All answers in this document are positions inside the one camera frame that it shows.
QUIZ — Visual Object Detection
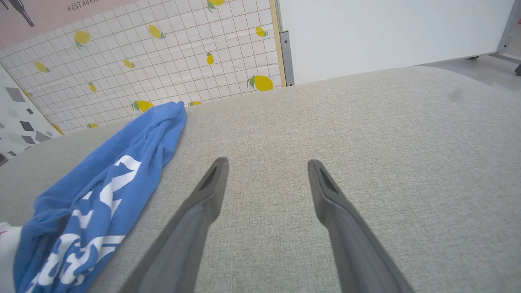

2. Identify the grey terrazzo pattern panel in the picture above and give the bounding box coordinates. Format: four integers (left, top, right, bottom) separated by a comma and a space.
0, 65, 62, 165

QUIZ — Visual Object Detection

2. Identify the white panel with metal frame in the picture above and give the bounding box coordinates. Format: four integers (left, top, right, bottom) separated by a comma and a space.
274, 0, 521, 87

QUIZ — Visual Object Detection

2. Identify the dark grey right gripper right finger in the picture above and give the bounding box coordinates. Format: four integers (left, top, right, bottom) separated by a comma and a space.
307, 159, 415, 293

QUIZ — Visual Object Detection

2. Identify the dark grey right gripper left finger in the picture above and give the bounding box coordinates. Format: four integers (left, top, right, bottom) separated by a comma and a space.
118, 157, 230, 293

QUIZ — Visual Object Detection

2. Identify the light grey fabric sofa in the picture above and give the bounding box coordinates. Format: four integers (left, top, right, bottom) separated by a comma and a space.
0, 66, 521, 293

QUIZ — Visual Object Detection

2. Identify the blue and white shirt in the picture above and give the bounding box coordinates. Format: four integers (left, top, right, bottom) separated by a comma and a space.
0, 101, 188, 293

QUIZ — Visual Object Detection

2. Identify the pink restaurant poster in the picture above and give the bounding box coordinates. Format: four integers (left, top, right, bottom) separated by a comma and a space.
0, 0, 139, 50

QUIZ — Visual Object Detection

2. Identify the lemon print tile backdrop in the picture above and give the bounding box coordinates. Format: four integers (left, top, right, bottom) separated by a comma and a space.
0, 0, 286, 135

